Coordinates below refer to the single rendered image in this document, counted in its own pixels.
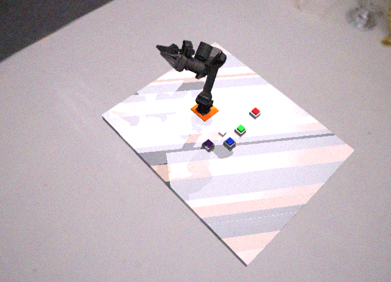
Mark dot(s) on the red button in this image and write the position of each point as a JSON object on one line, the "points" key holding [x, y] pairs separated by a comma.
{"points": [[255, 113]]}

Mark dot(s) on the purple button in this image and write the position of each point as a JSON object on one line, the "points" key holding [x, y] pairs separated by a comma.
{"points": [[208, 145]]}

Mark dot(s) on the blue button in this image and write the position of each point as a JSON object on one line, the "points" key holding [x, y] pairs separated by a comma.
{"points": [[229, 143]]}

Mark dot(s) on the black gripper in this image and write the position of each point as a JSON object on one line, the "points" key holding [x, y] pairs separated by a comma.
{"points": [[177, 60]]}

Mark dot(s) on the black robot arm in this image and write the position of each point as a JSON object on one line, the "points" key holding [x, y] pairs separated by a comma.
{"points": [[208, 60]]}

